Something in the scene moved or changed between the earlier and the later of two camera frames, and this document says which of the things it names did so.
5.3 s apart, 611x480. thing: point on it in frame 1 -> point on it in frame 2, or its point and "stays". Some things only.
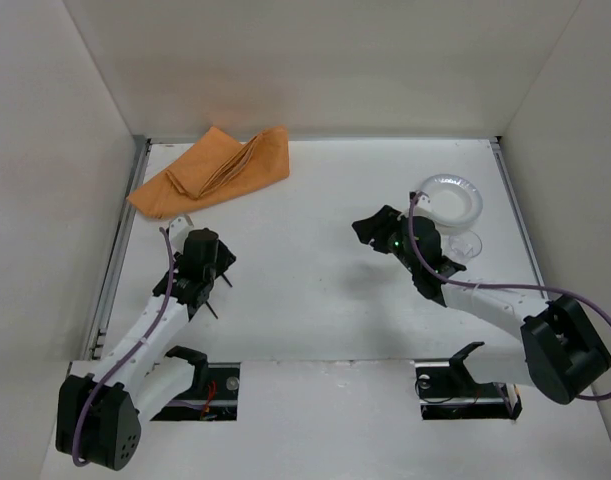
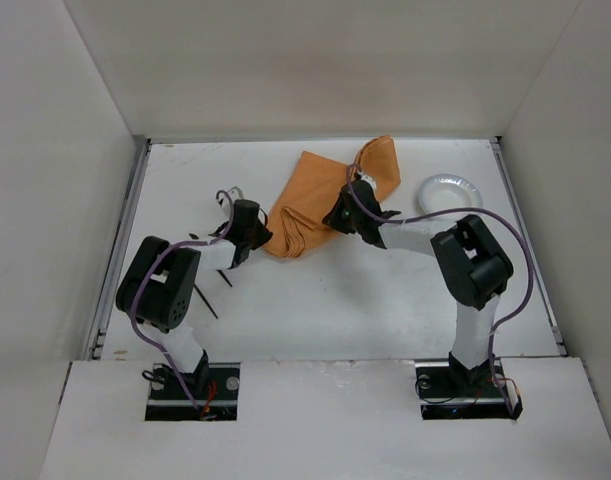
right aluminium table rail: (517, 205) stays
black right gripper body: (381, 232) -> (338, 215)
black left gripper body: (217, 279) -> (258, 235)
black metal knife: (226, 279) stays
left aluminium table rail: (117, 249) stays
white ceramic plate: (455, 202) stays
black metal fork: (212, 310) stays
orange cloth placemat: (214, 166) -> (316, 184)
